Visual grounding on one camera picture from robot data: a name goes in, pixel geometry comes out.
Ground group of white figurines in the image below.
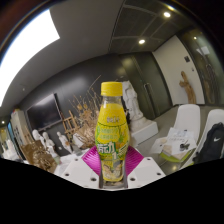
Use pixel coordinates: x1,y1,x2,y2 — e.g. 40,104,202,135
31,129,84,158

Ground wooden figure statue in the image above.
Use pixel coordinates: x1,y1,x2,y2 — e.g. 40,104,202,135
178,70,198,105

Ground yellow-green seat pad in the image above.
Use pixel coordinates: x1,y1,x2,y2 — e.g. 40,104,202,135
160,150,189,164

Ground golden carved sculpture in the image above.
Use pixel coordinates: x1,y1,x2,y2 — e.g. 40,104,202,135
19,139,58,174

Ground black wall screen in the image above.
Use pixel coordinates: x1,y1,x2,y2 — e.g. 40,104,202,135
26,93,63,131

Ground white shelf unit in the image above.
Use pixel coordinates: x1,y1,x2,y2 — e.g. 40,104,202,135
9,109,31,148

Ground yellow drink bottle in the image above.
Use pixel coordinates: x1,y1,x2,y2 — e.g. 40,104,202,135
94,81,130,183

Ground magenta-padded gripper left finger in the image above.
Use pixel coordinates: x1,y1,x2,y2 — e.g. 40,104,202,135
61,145,102,190

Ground white chair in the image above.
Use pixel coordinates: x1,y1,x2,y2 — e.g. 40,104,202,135
181,108,224,169
159,103,202,168

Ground white stone statue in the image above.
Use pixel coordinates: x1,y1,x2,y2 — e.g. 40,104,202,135
121,79,159,146

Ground pile of white papers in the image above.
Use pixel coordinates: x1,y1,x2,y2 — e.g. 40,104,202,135
149,127,198,156

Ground wooden easel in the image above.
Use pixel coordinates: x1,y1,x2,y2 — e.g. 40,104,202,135
61,109,79,141

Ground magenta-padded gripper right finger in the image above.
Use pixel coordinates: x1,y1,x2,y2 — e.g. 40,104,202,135
123,145,167,190

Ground large ceiling light panel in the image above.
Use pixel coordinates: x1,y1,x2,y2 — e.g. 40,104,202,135
0,8,61,108

